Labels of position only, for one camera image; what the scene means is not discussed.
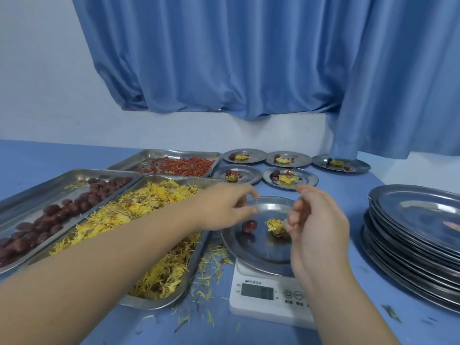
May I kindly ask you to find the wide blue curtain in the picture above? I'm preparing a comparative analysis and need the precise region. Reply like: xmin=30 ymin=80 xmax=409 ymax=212
xmin=71 ymin=0 xmax=364 ymax=121

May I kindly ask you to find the rectangular steel tray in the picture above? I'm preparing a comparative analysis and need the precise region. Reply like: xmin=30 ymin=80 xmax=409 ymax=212
xmin=27 ymin=174 xmax=227 ymax=311
xmin=0 ymin=169 xmax=144 ymax=276
xmin=107 ymin=149 xmax=223 ymax=178

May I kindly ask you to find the person's right forearm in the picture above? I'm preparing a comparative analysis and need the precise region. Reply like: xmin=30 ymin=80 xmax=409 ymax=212
xmin=301 ymin=265 xmax=400 ymax=345

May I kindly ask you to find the blue tablecloth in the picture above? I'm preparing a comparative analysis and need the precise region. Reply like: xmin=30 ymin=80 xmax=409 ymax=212
xmin=0 ymin=139 xmax=460 ymax=345

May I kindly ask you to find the person's right hand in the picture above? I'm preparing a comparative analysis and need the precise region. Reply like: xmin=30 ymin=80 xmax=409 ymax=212
xmin=283 ymin=185 xmax=351 ymax=284

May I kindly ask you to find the person's left hand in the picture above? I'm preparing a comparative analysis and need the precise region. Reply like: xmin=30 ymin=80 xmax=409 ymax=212
xmin=194 ymin=183 xmax=260 ymax=232

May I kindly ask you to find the round steel plate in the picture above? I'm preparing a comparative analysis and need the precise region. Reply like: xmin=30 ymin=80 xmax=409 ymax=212
xmin=222 ymin=148 xmax=268 ymax=165
xmin=219 ymin=196 xmax=306 ymax=277
xmin=210 ymin=164 xmax=263 ymax=186
xmin=262 ymin=166 xmax=320 ymax=191
xmin=265 ymin=151 xmax=312 ymax=168
xmin=311 ymin=154 xmax=371 ymax=173

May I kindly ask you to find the pile of yellow chrysanthemums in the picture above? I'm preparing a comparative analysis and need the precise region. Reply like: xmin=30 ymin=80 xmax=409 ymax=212
xmin=50 ymin=179 xmax=213 ymax=300

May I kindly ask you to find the narrow blue curtain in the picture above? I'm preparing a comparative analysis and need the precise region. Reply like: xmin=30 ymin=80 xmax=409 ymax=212
xmin=329 ymin=0 xmax=460 ymax=159

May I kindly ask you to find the white digital kitchen scale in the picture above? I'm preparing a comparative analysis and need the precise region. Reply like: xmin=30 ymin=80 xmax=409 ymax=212
xmin=228 ymin=256 xmax=317 ymax=330

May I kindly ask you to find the person's left forearm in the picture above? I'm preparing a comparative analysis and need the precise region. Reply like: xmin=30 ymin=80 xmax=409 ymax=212
xmin=0 ymin=201 xmax=209 ymax=345

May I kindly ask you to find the stack of steel plates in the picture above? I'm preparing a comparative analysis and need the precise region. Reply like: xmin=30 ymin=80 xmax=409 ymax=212
xmin=361 ymin=184 xmax=460 ymax=315

